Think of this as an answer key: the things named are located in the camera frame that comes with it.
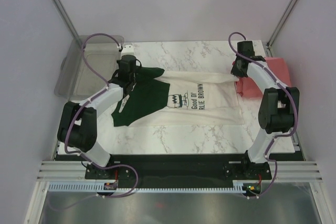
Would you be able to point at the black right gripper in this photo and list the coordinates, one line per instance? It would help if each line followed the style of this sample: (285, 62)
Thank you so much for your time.
(235, 72)

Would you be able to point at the cream green raglan t-shirt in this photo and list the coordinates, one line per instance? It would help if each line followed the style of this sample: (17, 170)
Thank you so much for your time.
(175, 98)

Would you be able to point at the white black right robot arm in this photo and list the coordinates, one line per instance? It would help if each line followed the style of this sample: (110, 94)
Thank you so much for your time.
(278, 112)

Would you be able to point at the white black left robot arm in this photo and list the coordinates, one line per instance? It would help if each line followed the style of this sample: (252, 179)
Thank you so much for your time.
(78, 124)

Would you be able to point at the folded pink t-shirt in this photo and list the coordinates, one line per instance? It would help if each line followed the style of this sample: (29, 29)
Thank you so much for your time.
(247, 88)

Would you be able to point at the clear grey plastic bin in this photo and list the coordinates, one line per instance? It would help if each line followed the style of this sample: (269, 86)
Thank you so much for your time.
(76, 81)

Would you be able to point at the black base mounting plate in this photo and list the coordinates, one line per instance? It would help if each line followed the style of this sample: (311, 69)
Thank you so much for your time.
(180, 170)

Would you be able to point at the right aluminium frame post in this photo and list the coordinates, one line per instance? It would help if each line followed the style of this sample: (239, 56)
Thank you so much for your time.
(286, 14)

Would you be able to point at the aluminium frame post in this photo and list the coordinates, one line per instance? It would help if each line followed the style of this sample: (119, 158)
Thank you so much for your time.
(286, 14)
(67, 21)

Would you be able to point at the white slotted cable duct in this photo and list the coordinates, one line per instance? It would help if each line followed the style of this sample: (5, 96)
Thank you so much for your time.
(101, 187)

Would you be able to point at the left aluminium frame post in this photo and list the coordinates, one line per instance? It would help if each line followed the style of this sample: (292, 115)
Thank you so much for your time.
(67, 21)

